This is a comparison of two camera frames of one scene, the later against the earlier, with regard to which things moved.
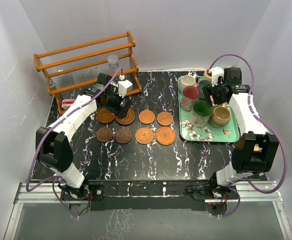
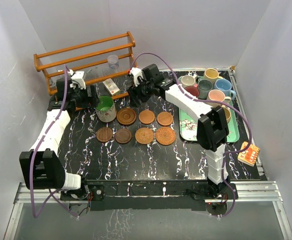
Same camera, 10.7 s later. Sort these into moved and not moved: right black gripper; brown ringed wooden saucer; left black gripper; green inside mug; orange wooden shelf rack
Moved: right black gripper; green inside mug; left black gripper
Not moved: orange wooden shelf rack; brown ringed wooden saucer
